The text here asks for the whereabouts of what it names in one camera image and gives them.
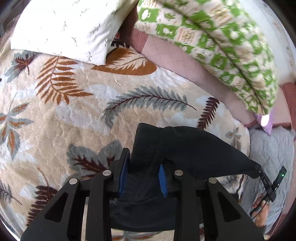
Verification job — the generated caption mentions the black pants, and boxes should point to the black pants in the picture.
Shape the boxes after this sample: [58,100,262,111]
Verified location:
[110,123,258,232]

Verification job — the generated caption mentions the person's right hand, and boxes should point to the person's right hand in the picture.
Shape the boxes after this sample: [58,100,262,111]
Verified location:
[252,193,270,227]

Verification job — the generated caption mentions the grey quilted blanket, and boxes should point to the grey quilted blanket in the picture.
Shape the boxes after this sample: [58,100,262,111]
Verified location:
[249,126,295,234]

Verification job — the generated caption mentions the purple floral pillow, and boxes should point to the purple floral pillow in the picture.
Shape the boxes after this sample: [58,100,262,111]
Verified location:
[255,109,274,135]

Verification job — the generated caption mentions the leaf-patterned plush blanket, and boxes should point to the leaf-patterned plush blanket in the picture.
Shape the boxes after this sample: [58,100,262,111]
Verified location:
[1,44,250,238]

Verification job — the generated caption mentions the green patterned folded quilt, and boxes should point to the green patterned folded quilt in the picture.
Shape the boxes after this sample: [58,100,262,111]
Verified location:
[135,1,278,115]

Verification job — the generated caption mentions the pink quilted bed sheet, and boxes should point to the pink quilted bed sheet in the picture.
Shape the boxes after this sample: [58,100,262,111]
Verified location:
[119,8,295,128]

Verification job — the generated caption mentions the white pillow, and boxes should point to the white pillow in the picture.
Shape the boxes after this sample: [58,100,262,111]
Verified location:
[11,1,137,66]

